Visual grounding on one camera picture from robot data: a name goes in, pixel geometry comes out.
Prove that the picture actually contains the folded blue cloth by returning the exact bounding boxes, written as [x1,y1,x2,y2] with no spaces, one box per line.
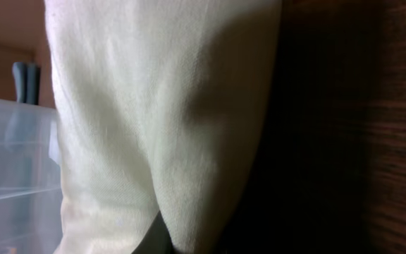
[12,62,41,105]

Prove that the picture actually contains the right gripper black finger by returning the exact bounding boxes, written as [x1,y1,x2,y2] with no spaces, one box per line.
[133,212,174,254]

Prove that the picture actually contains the clear plastic storage bin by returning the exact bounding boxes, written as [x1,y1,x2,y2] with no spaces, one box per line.
[0,99,62,253]

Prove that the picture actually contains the cream cloth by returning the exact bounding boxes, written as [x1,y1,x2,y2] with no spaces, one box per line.
[45,0,282,253]

